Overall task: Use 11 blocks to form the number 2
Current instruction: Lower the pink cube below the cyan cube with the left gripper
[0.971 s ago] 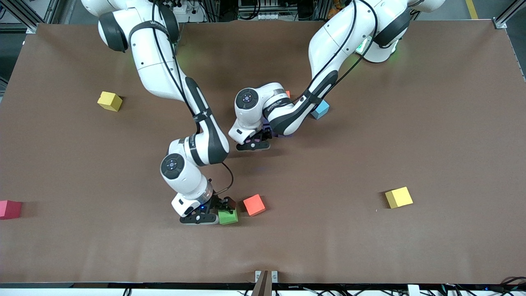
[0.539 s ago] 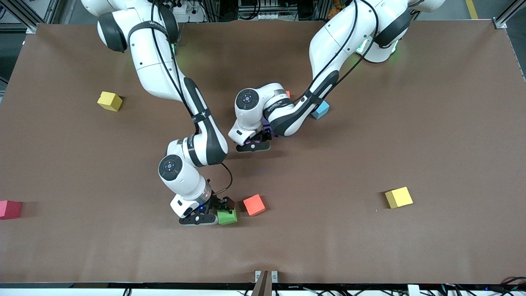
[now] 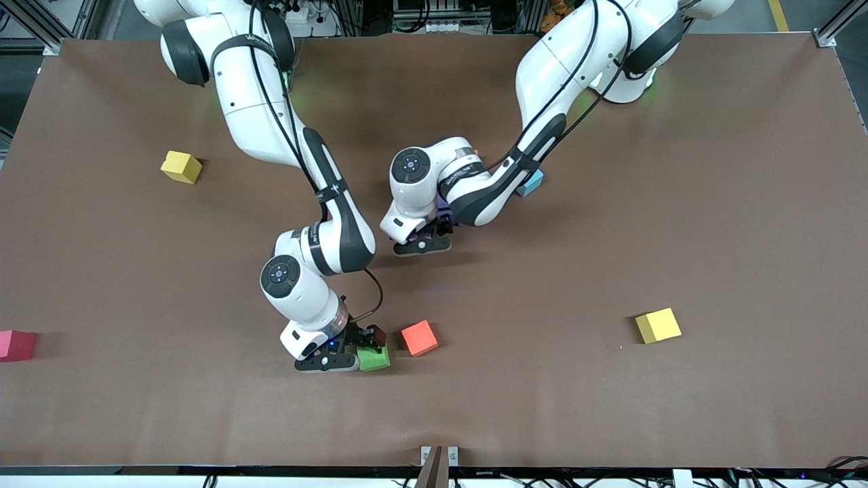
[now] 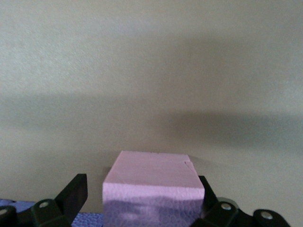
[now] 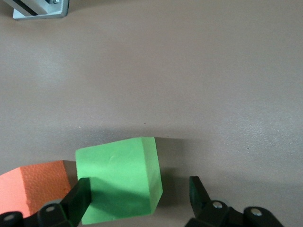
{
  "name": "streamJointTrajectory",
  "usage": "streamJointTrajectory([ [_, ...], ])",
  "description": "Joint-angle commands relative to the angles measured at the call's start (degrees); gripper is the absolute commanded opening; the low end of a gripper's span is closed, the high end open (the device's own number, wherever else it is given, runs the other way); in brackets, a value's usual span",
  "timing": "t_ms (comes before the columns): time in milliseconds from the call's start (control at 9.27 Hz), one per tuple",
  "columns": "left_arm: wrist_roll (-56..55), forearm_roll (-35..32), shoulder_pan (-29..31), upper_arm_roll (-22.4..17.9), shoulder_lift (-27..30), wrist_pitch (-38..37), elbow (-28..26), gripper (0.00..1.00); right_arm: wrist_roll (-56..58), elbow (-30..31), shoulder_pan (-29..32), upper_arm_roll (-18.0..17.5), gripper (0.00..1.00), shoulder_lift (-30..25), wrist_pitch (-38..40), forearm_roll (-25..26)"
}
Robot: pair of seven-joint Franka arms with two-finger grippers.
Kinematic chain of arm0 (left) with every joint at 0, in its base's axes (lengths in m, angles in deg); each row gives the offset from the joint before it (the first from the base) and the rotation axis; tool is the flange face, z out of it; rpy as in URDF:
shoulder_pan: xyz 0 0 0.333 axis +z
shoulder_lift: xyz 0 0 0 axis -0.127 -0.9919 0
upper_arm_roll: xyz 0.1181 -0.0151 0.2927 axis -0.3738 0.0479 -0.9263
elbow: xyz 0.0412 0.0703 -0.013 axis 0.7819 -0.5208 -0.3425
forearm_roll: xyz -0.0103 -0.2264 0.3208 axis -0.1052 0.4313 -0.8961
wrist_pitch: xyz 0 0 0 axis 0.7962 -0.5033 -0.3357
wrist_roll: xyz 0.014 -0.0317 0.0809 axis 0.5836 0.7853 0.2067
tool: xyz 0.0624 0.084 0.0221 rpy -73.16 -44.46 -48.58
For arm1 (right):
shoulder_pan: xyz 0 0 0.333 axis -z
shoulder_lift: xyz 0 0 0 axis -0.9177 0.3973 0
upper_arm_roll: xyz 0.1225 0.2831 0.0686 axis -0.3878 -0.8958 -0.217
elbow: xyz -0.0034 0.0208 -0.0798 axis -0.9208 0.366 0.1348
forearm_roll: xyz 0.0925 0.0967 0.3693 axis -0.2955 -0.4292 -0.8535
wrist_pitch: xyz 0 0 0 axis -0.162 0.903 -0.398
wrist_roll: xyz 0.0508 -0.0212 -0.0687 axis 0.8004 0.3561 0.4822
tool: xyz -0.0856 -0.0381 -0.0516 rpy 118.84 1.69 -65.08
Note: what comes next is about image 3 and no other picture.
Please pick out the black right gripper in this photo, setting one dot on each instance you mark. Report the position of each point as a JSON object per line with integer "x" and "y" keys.
{"x": 357, "y": 335}

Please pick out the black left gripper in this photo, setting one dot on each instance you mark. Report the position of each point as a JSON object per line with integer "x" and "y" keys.
{"x": 445, "y": 220}

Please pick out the purple foam cube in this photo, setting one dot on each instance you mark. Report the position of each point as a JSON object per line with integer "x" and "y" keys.
{"x": 443, "y": 203}

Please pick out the green foam cube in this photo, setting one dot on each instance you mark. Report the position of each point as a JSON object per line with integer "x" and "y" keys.
{"x": 374, "y": 359}

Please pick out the orange foam cube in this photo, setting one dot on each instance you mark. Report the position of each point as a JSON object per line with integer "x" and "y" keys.
{"x": 419, "y": 338}

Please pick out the yellow foam cube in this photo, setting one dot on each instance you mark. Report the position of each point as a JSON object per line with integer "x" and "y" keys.
{"x": 181, "y": 167}
{"x": 658, "y": 325}

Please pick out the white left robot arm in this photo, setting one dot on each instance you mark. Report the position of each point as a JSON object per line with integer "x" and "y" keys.
{"x": 569, "y": 54}

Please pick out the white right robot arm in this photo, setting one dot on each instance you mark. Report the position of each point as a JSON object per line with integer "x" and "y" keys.
{"x": 251, "y": 102}

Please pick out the blue foam cube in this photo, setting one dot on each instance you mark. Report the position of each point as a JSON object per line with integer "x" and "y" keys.
{"x": 533, "y": 184}

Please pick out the brown wooden strip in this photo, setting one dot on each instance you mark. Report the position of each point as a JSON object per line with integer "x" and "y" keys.
{"x": 434, "y": 471}

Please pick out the brown paper table cover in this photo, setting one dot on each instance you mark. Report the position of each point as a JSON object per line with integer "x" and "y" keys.
{"x": 203, "y": 271}

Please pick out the bag of orange items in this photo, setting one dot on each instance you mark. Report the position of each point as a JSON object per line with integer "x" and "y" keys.
{"x": 553, "y": 20}

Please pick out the white power strip with plugs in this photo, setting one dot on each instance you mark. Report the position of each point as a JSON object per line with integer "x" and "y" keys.
{"x": 315, "y": 17}

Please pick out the small white plastic box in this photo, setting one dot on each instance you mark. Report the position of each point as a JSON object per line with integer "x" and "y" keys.
{"x": 682, "y": 478}

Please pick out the red foam cube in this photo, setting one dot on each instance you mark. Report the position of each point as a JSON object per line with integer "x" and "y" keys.
{"x": 15, "y": 346}

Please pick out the small metal table bracket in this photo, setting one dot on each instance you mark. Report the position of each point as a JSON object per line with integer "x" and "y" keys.
{"x": 425, "y": 454}

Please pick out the aluminium frame rail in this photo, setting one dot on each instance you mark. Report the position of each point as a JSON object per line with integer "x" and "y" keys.
{"x": 847, "y": 17}
{"x": 68, "y": 20}

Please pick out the metal corner bracket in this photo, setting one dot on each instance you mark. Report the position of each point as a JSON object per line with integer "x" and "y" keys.
{"x": 53, "y": 47}
{"x": 824, "y": 39}

